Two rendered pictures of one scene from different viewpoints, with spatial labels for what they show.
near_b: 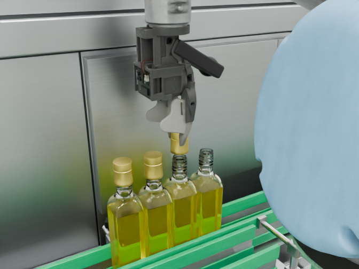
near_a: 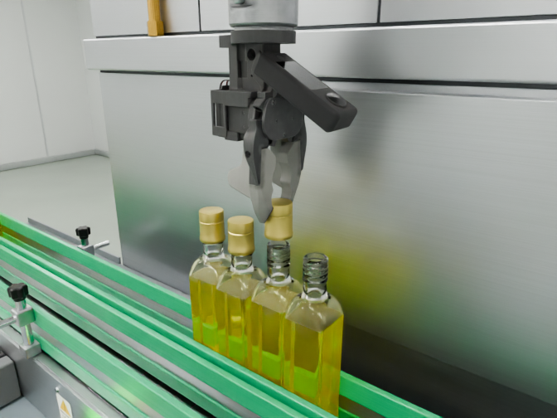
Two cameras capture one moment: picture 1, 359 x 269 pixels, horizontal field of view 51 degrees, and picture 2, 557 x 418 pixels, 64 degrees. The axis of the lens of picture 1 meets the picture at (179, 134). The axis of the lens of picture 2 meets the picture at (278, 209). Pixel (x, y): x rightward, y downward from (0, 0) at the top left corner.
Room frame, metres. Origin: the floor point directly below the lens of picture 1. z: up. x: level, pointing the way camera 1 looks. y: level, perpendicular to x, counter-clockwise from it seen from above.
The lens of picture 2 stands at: (0.46, -0.47, 1.36)
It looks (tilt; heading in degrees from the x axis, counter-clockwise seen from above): 19 degrees down; 67
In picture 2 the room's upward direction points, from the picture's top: straight up
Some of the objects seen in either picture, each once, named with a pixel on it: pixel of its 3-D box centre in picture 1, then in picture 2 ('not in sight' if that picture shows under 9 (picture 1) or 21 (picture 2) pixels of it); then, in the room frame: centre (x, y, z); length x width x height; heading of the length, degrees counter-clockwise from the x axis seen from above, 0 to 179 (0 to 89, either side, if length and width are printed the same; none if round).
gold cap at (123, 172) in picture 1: (123, 171); (211, 224); (0.59, 0.10, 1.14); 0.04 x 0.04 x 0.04
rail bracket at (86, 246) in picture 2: not in sight; (95, 252); (0.43, 0.54, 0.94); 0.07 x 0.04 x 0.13; 30
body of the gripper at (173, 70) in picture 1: (164, 62); (259, 88); (0.64, 0.02, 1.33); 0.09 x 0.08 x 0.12; 119
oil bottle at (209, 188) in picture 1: (204, 215); (312, 368); (0.67, -0.05, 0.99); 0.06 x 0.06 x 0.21; 30
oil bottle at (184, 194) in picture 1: (179, 222); (278, 348); (0.65, 0.00, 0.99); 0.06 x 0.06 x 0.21; 29
